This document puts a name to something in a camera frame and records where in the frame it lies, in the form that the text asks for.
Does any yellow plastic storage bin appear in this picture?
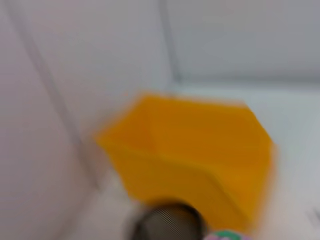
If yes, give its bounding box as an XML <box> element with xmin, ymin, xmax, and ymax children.
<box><xmin>96</xmin><ymin>91</ymin><xmax>278</xmax><ymax>231</ymax></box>

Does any pink peach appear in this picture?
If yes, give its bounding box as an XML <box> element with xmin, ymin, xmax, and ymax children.
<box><xmin>203</xmin><ymin>229</ymin><xmax>248</xmax><ymax>240</ymax></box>

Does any black mesh pen holder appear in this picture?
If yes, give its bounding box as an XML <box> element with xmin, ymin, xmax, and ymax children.
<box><xmin>131</xmin><ymin>199</ymin><xmax>208</xmax><ymax>240</ymax></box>

